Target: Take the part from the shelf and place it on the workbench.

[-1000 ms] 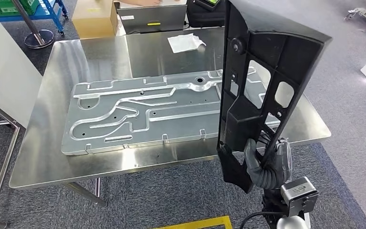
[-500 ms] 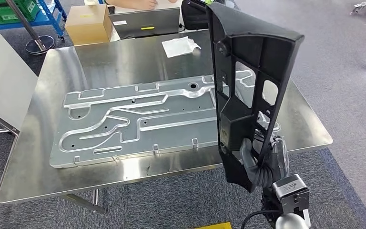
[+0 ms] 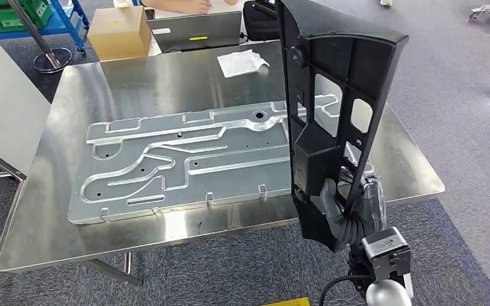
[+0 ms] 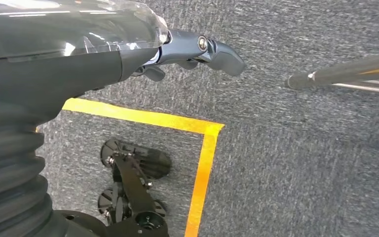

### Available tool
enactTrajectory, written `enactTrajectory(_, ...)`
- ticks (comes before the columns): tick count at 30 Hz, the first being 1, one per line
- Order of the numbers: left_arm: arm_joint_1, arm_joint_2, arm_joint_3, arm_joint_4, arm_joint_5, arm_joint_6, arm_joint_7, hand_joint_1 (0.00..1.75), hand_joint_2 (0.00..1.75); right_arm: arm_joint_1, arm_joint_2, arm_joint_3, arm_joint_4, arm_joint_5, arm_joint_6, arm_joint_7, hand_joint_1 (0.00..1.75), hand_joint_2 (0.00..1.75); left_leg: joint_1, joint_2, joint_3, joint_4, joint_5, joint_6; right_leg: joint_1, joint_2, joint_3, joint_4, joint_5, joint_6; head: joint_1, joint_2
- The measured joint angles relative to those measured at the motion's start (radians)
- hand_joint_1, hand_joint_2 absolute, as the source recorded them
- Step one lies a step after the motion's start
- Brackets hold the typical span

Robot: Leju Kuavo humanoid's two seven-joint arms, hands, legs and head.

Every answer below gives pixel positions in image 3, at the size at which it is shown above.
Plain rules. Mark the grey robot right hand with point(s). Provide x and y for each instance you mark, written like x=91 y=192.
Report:
x=372 y=202

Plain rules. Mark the black plastic plate bracket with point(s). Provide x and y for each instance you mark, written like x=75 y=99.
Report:
x=312 y=169

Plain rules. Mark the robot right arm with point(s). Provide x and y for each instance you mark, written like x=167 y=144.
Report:
x=386 y=295

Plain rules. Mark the person's forearm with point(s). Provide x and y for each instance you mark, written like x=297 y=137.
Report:
x=160 y=3

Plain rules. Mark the stainless steel workbench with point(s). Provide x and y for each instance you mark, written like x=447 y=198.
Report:
x=143 y=80

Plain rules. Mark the stamped silver metal panel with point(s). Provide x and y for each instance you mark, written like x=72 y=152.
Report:
x=228 y=148

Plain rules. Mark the white cloth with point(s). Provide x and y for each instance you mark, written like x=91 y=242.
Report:
x=240 y=63

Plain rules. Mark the black bag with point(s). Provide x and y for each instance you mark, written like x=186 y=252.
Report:
x=259 y=23

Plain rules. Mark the grey laptop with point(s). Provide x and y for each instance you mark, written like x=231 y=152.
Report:
x=194 y=29

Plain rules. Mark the person's hand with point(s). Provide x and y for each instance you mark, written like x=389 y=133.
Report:
x=196 y=6

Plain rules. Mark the cardboard box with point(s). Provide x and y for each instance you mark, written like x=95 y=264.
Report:
x=118 y=38

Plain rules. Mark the white partition board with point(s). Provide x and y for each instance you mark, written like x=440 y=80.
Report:
x=4 y=97

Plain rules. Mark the blue cart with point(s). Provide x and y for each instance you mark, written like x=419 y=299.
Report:
x=25 y=32

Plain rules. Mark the green plastic crate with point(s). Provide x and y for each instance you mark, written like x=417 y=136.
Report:
x=12 y=17

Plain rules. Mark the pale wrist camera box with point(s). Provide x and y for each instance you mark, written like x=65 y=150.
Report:
x=386 y=253

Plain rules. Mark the chrome stanchion post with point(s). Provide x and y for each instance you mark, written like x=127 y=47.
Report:
x=52 y=61

